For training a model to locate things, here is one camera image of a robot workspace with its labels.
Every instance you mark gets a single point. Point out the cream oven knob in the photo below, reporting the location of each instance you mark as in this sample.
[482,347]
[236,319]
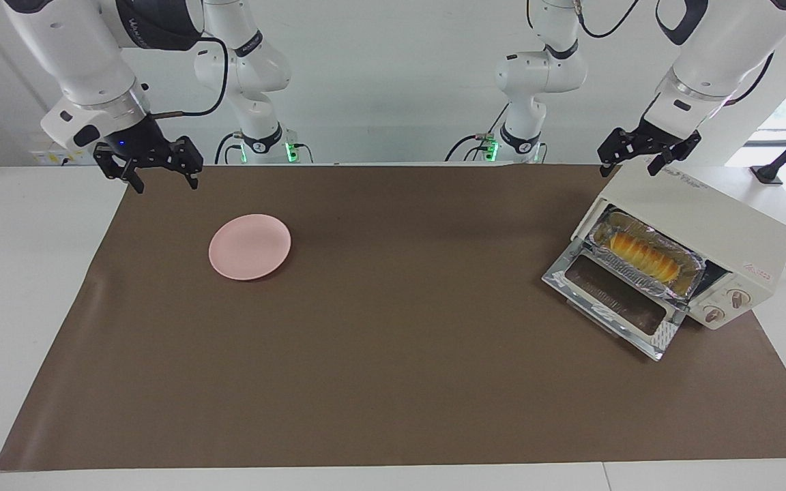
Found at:
[714,314]
[736,297]

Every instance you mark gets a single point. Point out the brown table mat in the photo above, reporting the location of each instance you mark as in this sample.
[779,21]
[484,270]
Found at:
[393,375]

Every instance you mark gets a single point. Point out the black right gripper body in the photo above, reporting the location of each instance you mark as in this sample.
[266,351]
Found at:
[137,143]

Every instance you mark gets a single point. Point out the silver foil baking tray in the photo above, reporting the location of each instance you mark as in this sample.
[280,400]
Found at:
[686,276]

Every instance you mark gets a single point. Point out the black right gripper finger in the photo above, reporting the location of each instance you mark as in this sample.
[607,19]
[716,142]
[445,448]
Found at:
[137,181]
[192,179]

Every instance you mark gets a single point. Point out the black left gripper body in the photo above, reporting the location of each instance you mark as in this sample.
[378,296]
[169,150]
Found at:
[652,140]

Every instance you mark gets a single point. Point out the cream toaster oven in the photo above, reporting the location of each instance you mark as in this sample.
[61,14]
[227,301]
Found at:
[707,218]

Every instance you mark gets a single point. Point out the yellow ridged bread loaf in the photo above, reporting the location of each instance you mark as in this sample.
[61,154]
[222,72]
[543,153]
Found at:
[642,256]

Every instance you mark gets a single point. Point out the glass oven door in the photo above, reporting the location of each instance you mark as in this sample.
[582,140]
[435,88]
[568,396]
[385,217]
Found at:
[570,279]

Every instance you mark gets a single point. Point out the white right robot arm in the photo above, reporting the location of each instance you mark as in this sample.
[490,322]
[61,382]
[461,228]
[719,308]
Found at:
[86,54]

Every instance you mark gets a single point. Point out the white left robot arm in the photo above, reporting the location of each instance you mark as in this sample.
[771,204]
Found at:
[720,54]

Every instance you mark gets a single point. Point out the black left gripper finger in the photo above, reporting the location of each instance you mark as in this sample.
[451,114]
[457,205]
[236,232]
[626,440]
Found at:
[618,146]
[676,151]

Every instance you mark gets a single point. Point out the pink round plate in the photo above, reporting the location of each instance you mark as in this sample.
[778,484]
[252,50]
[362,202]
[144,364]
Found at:
[250,247]

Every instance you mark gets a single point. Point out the white wall socket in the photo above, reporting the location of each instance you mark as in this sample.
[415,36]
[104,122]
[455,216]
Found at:
[48,158]

